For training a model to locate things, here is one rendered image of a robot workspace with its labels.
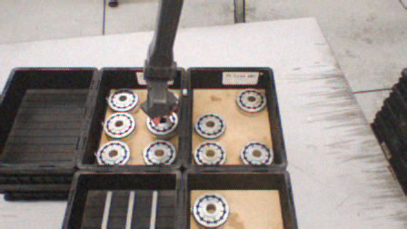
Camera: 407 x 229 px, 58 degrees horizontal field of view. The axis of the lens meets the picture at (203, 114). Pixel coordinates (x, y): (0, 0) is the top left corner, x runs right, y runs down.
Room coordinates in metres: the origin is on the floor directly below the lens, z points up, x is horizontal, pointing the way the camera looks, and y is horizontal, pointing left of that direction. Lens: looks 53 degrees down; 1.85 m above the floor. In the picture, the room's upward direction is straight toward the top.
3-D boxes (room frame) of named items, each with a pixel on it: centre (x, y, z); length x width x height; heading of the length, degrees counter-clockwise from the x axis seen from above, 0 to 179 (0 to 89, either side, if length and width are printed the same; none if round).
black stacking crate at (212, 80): (0.71, -0.09, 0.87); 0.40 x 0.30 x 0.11; 0
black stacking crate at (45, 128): (0.71, 0.51, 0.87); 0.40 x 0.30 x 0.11; 0
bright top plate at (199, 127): (0.71, -0.02, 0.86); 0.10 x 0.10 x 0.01
